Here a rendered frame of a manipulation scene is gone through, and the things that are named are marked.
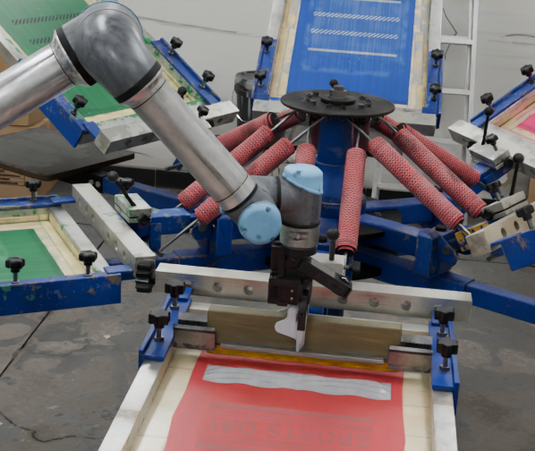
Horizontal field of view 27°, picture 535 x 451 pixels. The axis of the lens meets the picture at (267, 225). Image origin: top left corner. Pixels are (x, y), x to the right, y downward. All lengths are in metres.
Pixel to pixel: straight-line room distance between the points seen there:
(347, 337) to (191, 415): 0.36
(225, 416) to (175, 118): 0.55
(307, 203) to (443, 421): 0.47
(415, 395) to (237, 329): 0.37
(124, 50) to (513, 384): 2.93
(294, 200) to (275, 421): 0.41
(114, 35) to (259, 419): 0.72
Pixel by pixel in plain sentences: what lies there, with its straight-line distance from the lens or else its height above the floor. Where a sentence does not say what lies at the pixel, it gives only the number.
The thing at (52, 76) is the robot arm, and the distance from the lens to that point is 2.00.
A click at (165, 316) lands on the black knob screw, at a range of 2.18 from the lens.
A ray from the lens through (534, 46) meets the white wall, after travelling 6.27.
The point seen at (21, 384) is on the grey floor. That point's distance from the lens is 4.26.
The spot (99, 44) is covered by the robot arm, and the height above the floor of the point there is 1.61.
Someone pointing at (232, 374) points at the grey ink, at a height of 0.96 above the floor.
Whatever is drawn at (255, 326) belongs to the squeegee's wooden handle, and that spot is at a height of 1.03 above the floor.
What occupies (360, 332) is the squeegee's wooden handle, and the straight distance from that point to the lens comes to 2.20.
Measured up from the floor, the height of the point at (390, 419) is 0.96.
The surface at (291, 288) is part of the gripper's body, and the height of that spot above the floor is 1.13.
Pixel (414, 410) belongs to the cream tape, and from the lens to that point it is 2.13.
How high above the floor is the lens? 1.93
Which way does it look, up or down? 19 degrees down
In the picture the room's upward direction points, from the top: 4 degrees clockwise
